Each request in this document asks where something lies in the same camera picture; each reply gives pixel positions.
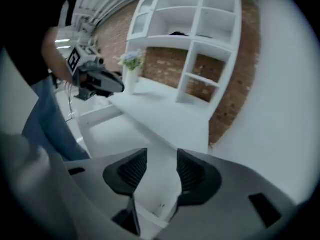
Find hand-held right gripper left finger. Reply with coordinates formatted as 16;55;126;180
62;147;149;237

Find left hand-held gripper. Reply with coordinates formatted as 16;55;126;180
66;46;126;102

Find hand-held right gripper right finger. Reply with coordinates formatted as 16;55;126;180
154;148;299;240

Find white drawer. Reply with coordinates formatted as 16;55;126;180
76;103;177;230

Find person's left forearm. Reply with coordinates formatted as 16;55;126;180
40;26;76;86

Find white vase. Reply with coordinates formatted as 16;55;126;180
124;67;141;95

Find pale blue flower bouquet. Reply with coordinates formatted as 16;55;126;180
112;48;146;72

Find white desk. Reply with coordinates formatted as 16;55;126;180
107;76;216;156

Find person's blue jeans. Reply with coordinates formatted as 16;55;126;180
21;75;91;163

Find white shelf unit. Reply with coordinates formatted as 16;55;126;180
126;0;243;105

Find person's black shirt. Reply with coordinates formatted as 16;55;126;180
0;0;83;88

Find thin grey cable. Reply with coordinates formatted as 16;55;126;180
64;80;78;124

